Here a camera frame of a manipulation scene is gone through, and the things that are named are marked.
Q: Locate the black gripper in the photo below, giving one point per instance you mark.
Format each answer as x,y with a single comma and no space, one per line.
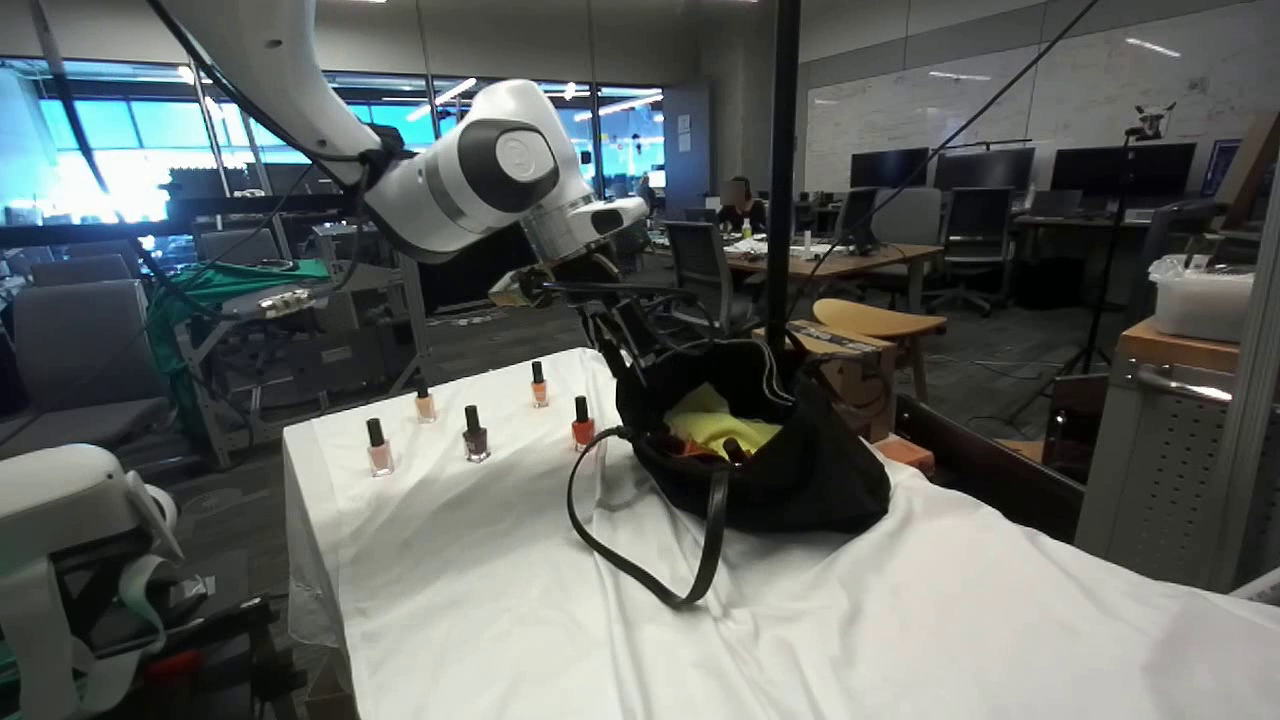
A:
609,302

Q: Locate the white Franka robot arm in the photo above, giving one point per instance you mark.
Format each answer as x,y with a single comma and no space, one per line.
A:
455,181

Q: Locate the peach nail polish bottle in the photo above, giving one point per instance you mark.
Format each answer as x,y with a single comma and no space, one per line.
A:
536,391
424,404

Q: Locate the dark plum nail polish bottle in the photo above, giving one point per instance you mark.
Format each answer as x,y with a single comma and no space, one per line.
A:
473,437

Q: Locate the black nail polish bottle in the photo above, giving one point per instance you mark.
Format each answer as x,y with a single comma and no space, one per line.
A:
379,452

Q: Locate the yellow cloth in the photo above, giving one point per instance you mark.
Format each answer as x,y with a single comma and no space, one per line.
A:
723,425

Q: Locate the grey mesh office chair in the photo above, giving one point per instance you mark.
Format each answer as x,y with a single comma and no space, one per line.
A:
696,264

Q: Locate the seated person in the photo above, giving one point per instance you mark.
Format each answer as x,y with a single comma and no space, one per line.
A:
739,205

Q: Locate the black screen on cart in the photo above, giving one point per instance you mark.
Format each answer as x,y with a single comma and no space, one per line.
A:
461,283

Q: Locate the long wooden desk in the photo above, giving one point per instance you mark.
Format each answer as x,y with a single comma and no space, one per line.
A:
854,256

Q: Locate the round wooden stool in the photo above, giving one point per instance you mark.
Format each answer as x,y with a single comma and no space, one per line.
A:
875,323

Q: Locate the black vertical pole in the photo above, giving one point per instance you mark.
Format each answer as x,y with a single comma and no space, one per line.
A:
782,161

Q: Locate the small black computer monitor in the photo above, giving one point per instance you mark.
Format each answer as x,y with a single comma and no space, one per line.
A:
888,170

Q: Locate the white tablecloth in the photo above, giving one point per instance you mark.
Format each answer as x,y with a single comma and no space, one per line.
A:
865,625

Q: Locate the black office chair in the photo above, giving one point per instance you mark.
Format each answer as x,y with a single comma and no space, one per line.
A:
978,227

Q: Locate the wide black computer monitor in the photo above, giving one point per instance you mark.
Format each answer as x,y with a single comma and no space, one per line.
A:
1122,175

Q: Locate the grey cabinet with wooden top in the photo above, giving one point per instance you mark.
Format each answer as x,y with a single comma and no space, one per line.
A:
1154,464

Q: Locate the grey padded chair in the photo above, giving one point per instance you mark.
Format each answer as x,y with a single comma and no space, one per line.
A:
82,347

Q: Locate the black tripod stand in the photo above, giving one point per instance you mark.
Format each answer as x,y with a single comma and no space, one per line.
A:
1144,124

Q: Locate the white plastic container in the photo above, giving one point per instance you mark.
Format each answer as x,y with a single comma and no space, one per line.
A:
1201,302

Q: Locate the aluminium frame bar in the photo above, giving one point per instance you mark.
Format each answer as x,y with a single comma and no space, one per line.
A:
1262,402

